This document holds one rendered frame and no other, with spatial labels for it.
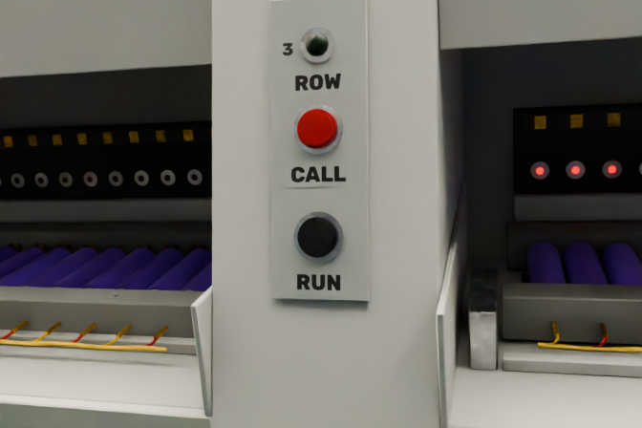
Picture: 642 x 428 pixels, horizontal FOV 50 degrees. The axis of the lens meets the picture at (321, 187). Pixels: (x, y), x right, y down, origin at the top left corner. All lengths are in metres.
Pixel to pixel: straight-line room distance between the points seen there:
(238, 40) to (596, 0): 0.14
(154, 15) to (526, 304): 0.21
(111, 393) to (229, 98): 0.14
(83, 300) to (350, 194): 0.17
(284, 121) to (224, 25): 0.05
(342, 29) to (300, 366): 0.14
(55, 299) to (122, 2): 0.16
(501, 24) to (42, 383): 0.26
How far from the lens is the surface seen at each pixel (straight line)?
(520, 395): 0.31
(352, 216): 0.27
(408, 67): 0.28
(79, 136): 0.52
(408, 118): 0.27
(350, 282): 0.27
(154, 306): 0.36
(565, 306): 0.34
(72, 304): 0.38
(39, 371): 0.37
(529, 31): 0.29
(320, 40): 0.28
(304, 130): 0.27
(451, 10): 0.29
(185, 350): 0.36
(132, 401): 0.33
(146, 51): 0.33
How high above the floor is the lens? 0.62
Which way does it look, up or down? 2 degrees up
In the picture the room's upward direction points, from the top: straight up
